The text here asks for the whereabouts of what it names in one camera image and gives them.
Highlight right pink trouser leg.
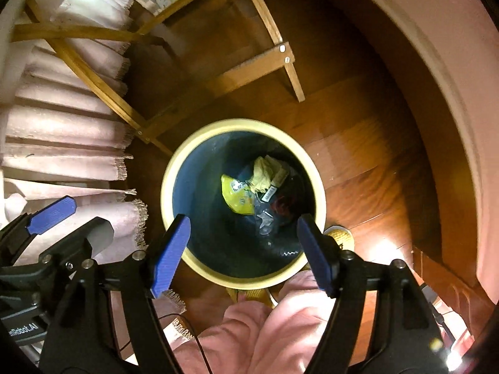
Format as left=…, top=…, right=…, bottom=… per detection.
left=248, top=270, right=335, bottom=373

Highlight thin black cable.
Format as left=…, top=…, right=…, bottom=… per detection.
left=117, top=312, right=216, bottom=374

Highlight right yellow slipper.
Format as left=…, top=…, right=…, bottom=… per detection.
left=324, top=225, right=355, bottom=252

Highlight blue trash bin yellow rim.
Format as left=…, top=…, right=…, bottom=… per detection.
left=161, top=119, right=327, bottom=290

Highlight yellow paper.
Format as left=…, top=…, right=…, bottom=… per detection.
left=249, top=156, right=290, bottom=193

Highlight yellow snack bag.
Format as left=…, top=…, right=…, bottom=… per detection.
left=221, top=175, right=254, bottom=215

